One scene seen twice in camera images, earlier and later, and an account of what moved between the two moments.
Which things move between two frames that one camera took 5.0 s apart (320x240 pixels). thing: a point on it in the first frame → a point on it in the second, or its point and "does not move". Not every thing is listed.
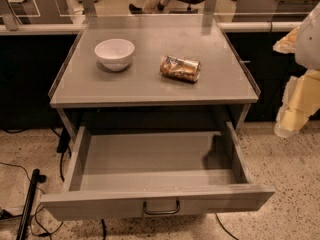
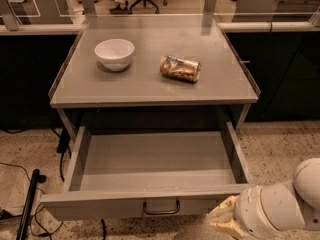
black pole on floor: x=35 y=179 does not move
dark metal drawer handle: x=162 y=212 does not move
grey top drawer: x=112 y=173 does not move
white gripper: x=308 y=43 → x=247 y=208
